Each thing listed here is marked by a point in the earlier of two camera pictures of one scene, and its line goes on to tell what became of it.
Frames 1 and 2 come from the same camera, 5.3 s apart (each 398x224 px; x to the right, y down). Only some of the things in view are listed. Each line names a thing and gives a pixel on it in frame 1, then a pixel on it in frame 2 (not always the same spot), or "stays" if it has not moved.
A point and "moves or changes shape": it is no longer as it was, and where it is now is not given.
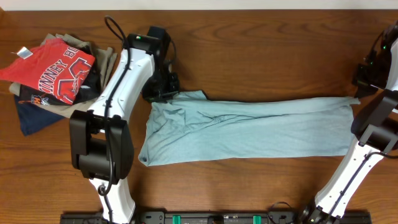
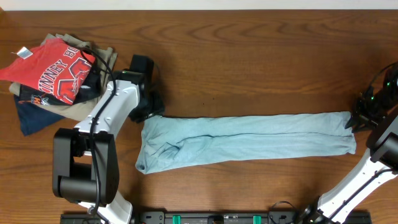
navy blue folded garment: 33,117 stays
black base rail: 211,217 stays
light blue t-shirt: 189,126 moves or changes shape
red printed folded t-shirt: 55,67 stays
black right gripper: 362,80 to 362,116
